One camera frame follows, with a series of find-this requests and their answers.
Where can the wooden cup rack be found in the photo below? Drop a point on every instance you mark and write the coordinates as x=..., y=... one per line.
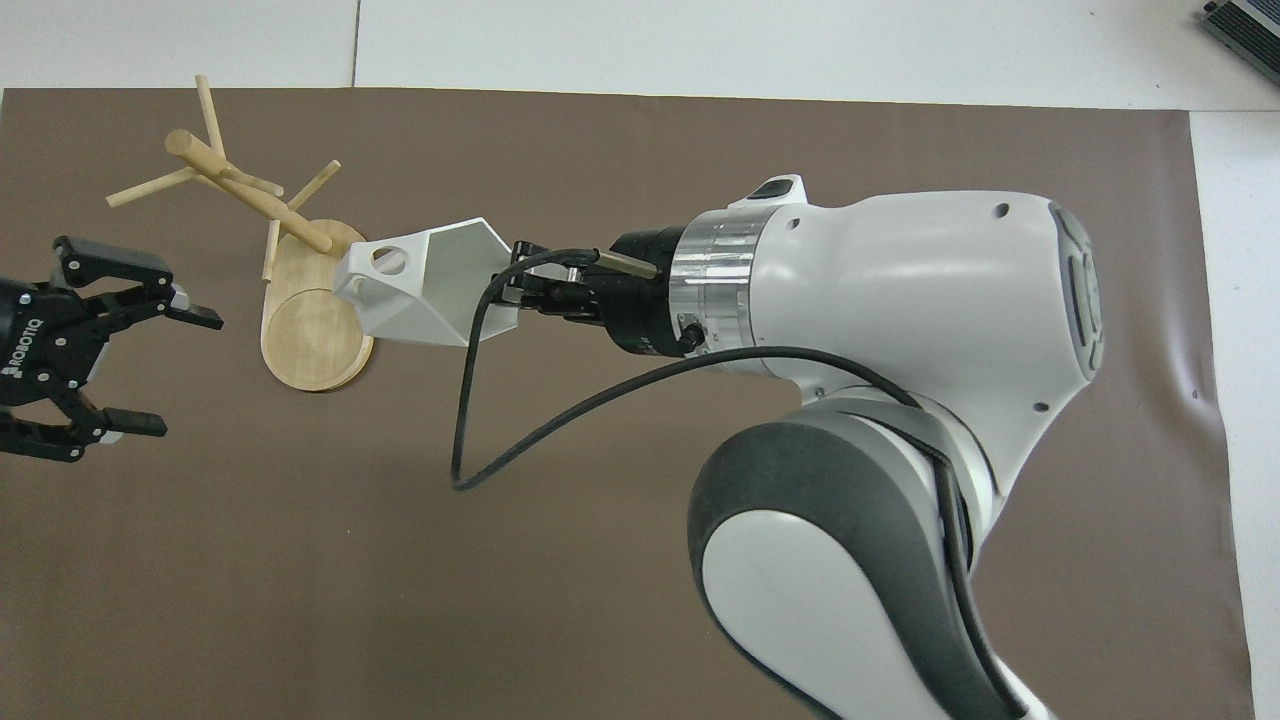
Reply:
x=310, y=330

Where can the grey metal device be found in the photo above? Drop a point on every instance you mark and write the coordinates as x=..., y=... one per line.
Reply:
x=1248, y=28

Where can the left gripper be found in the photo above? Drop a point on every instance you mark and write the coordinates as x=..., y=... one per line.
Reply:
x=45, y=345

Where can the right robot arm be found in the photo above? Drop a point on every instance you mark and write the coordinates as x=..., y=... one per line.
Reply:
x=900, y=300

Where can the white faceted cup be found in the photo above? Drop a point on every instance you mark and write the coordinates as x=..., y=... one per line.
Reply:
x=440, y=290

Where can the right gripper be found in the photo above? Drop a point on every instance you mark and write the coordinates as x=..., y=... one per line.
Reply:
x=645, y=300

